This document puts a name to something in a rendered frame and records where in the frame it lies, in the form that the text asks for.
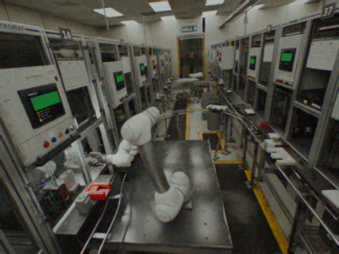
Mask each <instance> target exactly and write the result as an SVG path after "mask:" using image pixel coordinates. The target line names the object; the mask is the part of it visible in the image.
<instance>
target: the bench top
mask: <svg viewBox="0 0 339 254"><path fill-rule="evenodd" d="M152 144H153V146H154V149H155V150H156V154H157V156H158V159H159V160H160V163H161V166H162V167H163V170H164V173H165V175H166V177H167V180H168V182H169V183H170V179H171V176H172V175H173V174H174V173H176V172H183V173H185V174H186V175H187V177H188V178H189V180H190V192H192V196H191V204H192V206H193V209H192V210H189V209H183V208H181V210H180V211H179V213H178V215H177V216H176V217H175V218H174V219H173V220H171V221H168V222H163V221H161V220H160V219H159V218H158V217H157V215H156V197H155V193H156V188H155V186H154V184H153V182H152V180H151V177H150V175H149V172H148V170H147V168H146V166H145V164H144V162H143V160H142V157H141V155H138V157H137V158H136V161H135V162H134V164H133V166H130V169H129V170H130V171H129V176H130V179H131V181H124V183H123V188H122V194H123V197H121V205H120V207H119V211H118V214H117V216H116V219H115V221H114V223H113V226H112V228H111V230H110V232H109V233H110V237H109V239H106V241H105V244H111V245H141V246H152V247H182V248H194V249H214V250H225V251H232V248H233V246H232V242H231V236H230V232H229V229H228V223H227V220H226V216H225V211H224V206H223V203H222V196H221V193H220V187H219V184H218V181H217V173H216V171H215V163H214V161H213V155H212V151H211V147H210V141H209V140H172V141H152ZM172 158H173V159H172ZM120 179H121V177H120V175H119V173H117V175H116V177H115V178H114V181H113V183H112V188H111V191H110V195H109V196H114V195H118V194H121V185H122V181H120ZM107 196H108V195H107ZM106 202H107V197H106V198H105V200H101V201H100V203H99V205H98V206H97V208H96V209H95V211H94V213H93V214H92V216H91V218H90V219H89V221H88V223H87V224H86V226H85V227H84V229H83V231H82V232H81V235H80V236H79V237H78V240H77V241H78V242H80V243H86V242H87V241H88V239H89V237H90V235H91V233H92V231H93V229H94V228H95V226H96V224H97V222H98V221H99V218H100V217H101V214H102V213H103V211H104V207H105V205H106ZM118 206H119V198H115V199H109V201H108V204H107V209H106V211H105V213H104V216H103V217H102V219H101V221H100V222H99V225H98V226H97V229H96V231H95V232H94V233H107V232H108V229H109V227H110V225H111V222H112V221H113V218H114V216H115V214H116V211H117V208H118ZM220 223H221V224H222V225H221V226H220V225H219V224H220ZM206 237H208V239H206Z"/></svg>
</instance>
